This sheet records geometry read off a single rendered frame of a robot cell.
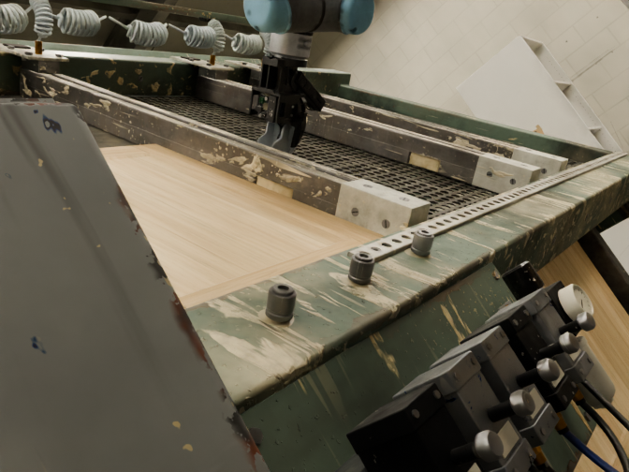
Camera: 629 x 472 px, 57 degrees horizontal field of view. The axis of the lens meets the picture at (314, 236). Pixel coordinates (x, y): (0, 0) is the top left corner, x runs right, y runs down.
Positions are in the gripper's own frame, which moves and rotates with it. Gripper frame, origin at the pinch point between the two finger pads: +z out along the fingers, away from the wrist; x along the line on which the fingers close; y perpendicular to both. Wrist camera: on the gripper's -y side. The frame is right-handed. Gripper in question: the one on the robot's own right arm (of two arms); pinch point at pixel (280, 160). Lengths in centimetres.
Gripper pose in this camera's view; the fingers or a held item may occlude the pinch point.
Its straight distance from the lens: 116.7
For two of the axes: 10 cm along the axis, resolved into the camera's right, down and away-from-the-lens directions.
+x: 7.8, 3.4, -5.2
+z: -1.7, 9.2, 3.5
